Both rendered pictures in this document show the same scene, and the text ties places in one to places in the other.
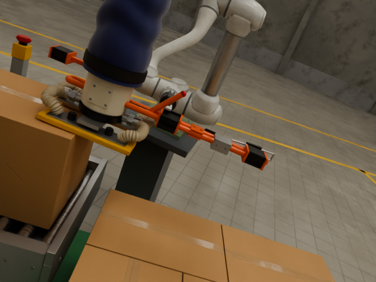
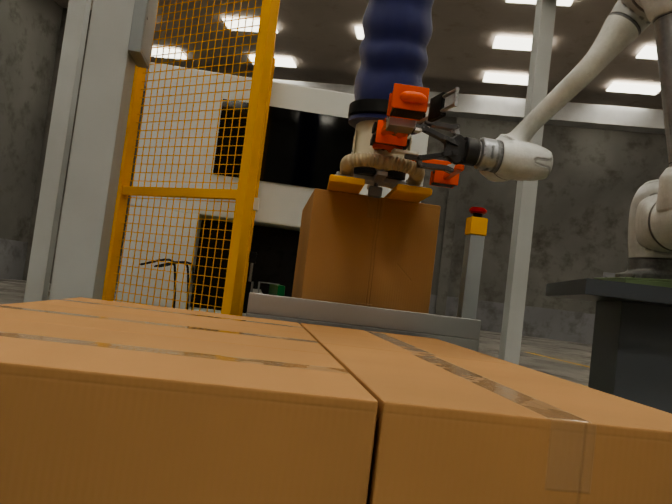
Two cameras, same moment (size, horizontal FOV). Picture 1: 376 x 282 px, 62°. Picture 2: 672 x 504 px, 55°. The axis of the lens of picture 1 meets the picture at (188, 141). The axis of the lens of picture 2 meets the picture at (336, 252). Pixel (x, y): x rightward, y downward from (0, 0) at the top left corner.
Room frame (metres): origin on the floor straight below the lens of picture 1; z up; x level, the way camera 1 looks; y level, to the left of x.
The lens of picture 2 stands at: (1.03, -1.61, 0.64)
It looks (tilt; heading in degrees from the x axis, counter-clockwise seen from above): 3 degrees up; 91
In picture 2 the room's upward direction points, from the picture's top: 7 degrees clockwise
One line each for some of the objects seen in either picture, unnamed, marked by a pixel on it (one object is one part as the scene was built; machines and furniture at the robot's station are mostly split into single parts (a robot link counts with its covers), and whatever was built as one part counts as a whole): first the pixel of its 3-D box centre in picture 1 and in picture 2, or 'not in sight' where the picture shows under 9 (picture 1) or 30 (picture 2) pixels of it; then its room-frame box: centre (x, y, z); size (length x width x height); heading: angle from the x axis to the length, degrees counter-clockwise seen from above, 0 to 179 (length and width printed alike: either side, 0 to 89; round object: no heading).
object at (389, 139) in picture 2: (169, 120); (390, 136); (1.11, 0.09, 1.07); 0.10 x 0.08 x 0.06; 3
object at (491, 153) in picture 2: (168, 99); (486, 154); (1.38, 0.15, 1.06); 0.09 x 0.06 x 0.09; 98
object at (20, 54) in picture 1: (9, 130); (463, 343); (1.53, 0.96, 0.50); 0.07 x 0.07 x 1.00; 8
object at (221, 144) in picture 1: (220, 144); (401, 120); (1.12, -0.12, 1.06); 0.07 x 0.07 x 0.04; 3
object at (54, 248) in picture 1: (83, 200); (365, 316); (1.11, 0.32, 0.58); 0.70 x 0.03 x 0.06; 8
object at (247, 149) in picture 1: (254, 156); (407, 102); (1.12, -0.26, 1.06); 0.08 x 0.07 x 0.05; 93
